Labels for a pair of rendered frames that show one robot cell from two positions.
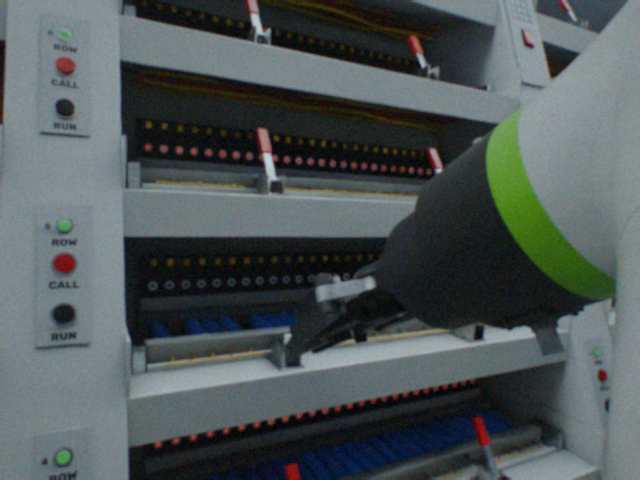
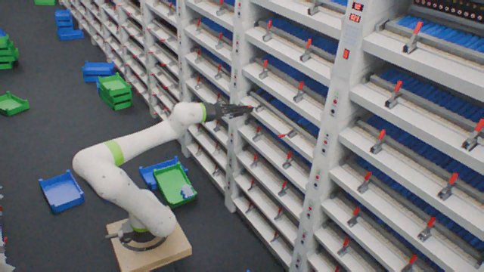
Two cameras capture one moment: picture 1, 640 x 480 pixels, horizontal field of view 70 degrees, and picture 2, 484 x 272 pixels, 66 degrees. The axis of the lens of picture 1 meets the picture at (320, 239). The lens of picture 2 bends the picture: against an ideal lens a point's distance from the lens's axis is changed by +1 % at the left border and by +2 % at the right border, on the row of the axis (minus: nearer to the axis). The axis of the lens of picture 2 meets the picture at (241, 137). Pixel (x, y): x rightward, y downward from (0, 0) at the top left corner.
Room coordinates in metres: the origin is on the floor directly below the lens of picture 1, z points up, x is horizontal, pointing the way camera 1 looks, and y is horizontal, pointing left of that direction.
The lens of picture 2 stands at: (0.23, -1.60, 1.82)
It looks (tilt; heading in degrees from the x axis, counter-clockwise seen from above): 34 degrees down; 83
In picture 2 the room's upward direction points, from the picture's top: 4 degrees clockwise
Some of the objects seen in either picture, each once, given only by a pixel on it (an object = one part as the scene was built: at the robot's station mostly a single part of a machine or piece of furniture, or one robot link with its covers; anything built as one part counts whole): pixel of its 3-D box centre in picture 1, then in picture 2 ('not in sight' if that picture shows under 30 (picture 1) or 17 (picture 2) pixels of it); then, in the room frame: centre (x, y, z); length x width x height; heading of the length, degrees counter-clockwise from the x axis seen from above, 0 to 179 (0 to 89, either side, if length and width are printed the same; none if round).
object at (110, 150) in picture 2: not in sight; (97, 161); (-0.22, -0.37, 0.87); 0.18 x 0.13 x 0.12; 42
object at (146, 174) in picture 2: not in sight; (163, 172); (-0.09, 0.56, 0.04); 0.30 x 0.20 x 0.08; 28
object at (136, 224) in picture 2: not in sight; (143, 210); (-0.08, -0.27, 0.48); 0.16 x 0.13 x 0.19; 132
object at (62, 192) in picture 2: not in sight; (62, 190); (-0.75, 0.37, 0.04); 0.30 x 0.20 x 0.08; 124
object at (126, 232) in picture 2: not in sight; (132, 230); (-0.14, -0.28, 0.36); 0.26 x 0.15 x 0.06; 16
